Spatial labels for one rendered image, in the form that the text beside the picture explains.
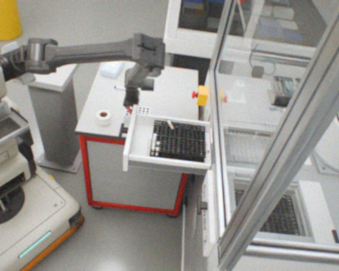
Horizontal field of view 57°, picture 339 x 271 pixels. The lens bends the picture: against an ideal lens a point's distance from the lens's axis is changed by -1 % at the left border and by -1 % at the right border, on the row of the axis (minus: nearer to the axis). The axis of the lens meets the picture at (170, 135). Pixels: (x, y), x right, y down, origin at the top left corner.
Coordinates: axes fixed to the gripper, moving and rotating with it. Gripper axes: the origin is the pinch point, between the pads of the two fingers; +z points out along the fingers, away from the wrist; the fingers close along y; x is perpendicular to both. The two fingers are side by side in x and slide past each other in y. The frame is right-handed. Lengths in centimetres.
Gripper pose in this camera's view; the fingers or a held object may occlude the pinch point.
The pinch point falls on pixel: (131, 112)
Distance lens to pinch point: 152.9
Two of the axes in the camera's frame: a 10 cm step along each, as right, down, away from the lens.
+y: 0.7, -7.2, 6.9
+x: -9.9, -1.1, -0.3
